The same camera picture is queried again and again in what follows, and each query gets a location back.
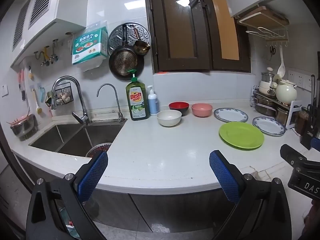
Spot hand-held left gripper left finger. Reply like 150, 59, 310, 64
26, 150, 109, 240

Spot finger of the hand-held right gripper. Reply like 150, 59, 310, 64
279, 144, 307, 167

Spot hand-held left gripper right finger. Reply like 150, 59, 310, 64
209, 150, 293, 240

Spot blue floral plate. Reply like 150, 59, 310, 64
213, 107, 249, 123
252, 116, 286, 137

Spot green plate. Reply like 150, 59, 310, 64
219, 121, 265, 151

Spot pink bowl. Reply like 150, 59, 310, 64
191, 103, 213, 117

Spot white bowl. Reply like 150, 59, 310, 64
156, 110, 182, 127

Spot red and black bowl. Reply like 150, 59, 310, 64
168, 101, 190, 117

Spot round sink strainer basket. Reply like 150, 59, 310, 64
86, 142, 112, 158

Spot black knife block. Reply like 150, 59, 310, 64
300, 74, 320, 151

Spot glass jar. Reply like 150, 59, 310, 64
295, 107, 309, 135

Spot small stainless steel pot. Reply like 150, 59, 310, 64
275, 105, 292, 127

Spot stainless steel sink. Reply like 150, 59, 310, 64
28, 119, 127, 158

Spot white pot rack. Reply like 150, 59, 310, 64
251, 85, 303, 130

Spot wide stainless steel pot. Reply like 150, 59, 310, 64
254, 95, 278, 117

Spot cream kettle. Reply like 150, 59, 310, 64
275, 79, 298, 105

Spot grey base cabinet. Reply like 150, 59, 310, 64
15, 155, 240, 233

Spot large chrome faucet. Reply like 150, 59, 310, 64
51, 76, 92, 125

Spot small chrome faucet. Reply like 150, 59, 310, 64
97, 83, 125, 123

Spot cream pot with steel lid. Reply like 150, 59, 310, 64
259, 67, 278, 95

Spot green dish soap bottle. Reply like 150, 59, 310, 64
126, 69, 150, 121

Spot white rice paddle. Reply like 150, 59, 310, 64
277, 45, 286, 80

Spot yellow dish brush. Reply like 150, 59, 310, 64
30, 85, 43, 115

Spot blue pump bottle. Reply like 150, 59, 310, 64
147, 85, 160, 116

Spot pink hanging peeler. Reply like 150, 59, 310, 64
17, 69, 27, 101

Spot black frying pan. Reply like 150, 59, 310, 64
109, 46, 145, 81

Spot white under-cabinet rack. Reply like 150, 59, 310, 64
235, 6, 290, 47

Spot paper towel pack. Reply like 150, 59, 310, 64
72, 27, 109, 71

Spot yellow gas pipe valves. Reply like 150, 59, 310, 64
34, 39, 60, 67

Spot small brass ladle pot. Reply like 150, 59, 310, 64
132, 26, 151, 55

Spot wooden cutting board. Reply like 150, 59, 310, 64
237, 6, 290, 27

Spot round metal steamer rack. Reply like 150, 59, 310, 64
108, 23, 152, 55

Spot white wall outlets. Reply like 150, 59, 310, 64
287, 70, 313, 90

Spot black wire sponge basket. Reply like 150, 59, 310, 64
53, 81, 75, 105

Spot white vented wall cabinet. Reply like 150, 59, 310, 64
10, 0, 90, 68

